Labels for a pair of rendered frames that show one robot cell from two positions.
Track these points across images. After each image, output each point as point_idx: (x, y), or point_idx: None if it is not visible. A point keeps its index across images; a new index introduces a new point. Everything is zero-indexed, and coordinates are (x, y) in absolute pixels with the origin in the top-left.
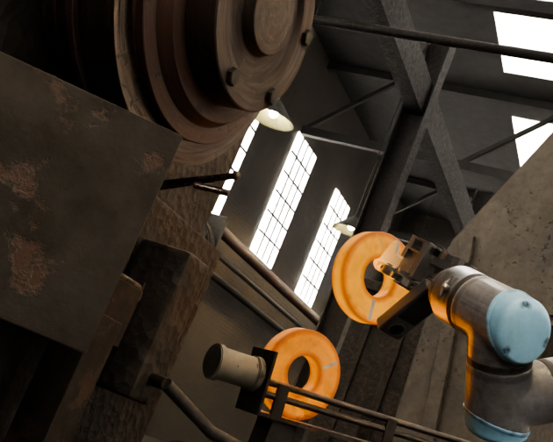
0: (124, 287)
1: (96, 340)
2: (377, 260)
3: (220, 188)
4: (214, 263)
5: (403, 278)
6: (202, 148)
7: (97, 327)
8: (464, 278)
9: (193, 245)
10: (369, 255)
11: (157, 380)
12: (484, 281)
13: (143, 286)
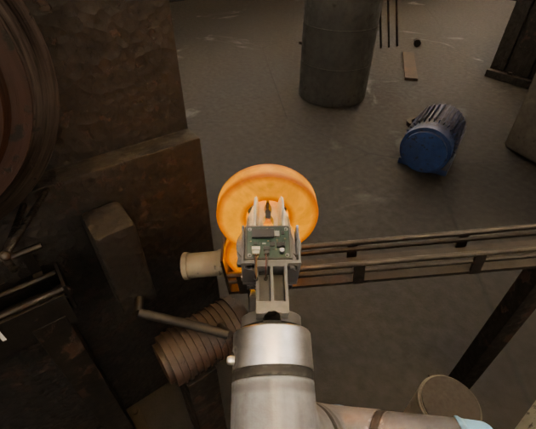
0: (37, 310)
1: (48, 338)
2: (249, 213)
3: (7, 266)
4: (196, 150)
5: (241, 277)
6: (6, 194)
7: (39, 336)
8: (237, 371)
9: (155, 163)
10: (243, 205)
11: (134, 309)
12: (244, 403)
13: (64, 288)
